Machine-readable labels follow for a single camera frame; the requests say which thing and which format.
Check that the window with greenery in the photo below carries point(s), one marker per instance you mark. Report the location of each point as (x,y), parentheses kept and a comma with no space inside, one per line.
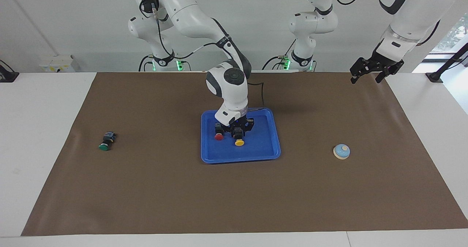
(453,35)

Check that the yellow mushroom push button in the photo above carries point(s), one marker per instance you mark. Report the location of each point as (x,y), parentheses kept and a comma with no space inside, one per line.
(239,141)

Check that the light blue call bell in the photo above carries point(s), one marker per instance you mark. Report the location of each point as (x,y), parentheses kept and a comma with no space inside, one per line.
(342,152)

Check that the blue plastic tray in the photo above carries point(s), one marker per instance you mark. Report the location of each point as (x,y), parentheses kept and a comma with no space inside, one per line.
(259,144)

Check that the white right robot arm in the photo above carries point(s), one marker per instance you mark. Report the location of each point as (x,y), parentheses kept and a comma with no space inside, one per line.
(230,93)

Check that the white power strip box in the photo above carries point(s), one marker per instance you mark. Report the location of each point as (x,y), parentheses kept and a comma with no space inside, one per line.
(55,64)

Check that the black stand with boom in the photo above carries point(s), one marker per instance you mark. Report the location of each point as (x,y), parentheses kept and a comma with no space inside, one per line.
(435,76)

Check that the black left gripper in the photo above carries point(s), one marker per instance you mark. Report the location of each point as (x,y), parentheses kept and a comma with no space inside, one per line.
(380,63)

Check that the black table clamp mount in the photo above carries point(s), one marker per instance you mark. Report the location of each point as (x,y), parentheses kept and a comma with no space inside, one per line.
(7,75)

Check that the brown table mat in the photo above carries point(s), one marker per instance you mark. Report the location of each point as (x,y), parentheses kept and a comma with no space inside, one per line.
(234,196)

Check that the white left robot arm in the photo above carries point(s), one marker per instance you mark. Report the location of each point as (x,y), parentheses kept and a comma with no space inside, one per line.
(310,24)

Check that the red mushroom push button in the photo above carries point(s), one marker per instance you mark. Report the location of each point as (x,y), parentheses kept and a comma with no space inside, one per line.
(218,136)

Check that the green mushroom push button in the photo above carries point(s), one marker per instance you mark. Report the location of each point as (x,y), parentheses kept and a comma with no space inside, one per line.
(106,141)

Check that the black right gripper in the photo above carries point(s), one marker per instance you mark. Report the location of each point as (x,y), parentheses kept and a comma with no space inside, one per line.
(245,122)

